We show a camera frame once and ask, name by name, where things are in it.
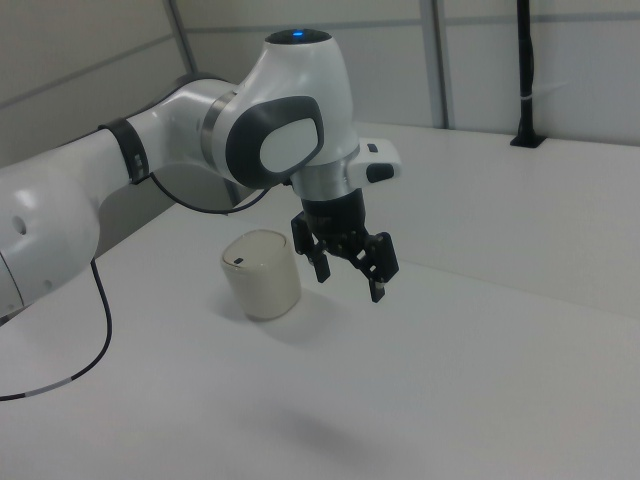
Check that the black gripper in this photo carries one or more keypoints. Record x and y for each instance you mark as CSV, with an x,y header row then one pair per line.
x,y
334,212

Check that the small white trash can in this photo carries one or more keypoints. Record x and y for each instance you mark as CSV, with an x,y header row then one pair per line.
x,y
265,285

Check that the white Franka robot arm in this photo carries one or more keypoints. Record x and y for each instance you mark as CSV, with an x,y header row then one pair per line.
x,y
165,127

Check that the black pole with base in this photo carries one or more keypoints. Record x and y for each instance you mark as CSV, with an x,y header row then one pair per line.
x,y
527,75

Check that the grey partition frame post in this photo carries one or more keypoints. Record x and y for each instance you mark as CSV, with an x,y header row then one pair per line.
x,y
442,65
181,35

